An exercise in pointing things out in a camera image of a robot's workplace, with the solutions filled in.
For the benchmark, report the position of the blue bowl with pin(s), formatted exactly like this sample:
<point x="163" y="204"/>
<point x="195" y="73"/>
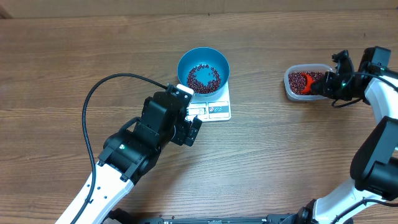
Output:
<point x="203" y="55"/>

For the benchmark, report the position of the red measuring scoop blue handle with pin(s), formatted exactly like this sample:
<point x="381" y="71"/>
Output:
<point x="309" y="81"/>

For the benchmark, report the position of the clear plastic container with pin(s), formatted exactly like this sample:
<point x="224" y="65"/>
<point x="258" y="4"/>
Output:
<point x="312" y="67"/>

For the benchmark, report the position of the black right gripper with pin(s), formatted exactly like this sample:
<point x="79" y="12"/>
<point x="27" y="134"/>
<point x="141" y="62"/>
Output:
<point x="329" y="86"/>

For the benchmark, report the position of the white digital kitchen scale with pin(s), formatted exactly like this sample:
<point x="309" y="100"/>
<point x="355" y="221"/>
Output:
<point x="211" y="108"/>

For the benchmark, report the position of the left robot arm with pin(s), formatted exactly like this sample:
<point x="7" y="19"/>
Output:
<point x="132" y="152"/>

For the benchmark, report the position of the red beans in bowl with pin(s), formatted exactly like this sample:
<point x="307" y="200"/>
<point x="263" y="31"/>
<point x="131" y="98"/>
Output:
<point x="204" y="79"/>

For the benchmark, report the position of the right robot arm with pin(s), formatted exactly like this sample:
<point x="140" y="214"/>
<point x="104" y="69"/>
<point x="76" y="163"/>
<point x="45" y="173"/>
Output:
<point x="373" y="170"/>

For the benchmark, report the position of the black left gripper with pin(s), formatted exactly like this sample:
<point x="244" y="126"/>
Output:
<point x="184" y="136"/>

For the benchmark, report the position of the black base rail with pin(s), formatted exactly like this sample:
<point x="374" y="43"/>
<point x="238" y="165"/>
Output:
<point x="119" y="216"/>

